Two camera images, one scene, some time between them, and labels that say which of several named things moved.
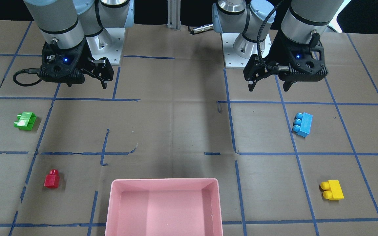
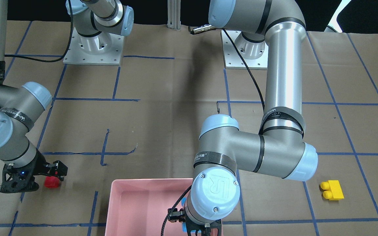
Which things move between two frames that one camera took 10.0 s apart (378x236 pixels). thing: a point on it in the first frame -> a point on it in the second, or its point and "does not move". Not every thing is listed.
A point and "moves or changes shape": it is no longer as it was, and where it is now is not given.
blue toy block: x=302 y=124 moves or changes shape
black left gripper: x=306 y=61 -> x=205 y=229
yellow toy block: x=333 y=190 does not move
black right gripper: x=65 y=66 -> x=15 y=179
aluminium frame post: x=174 y=14 does not move
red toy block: x=51 y=180 does not move
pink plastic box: x=164 y=207 does not move
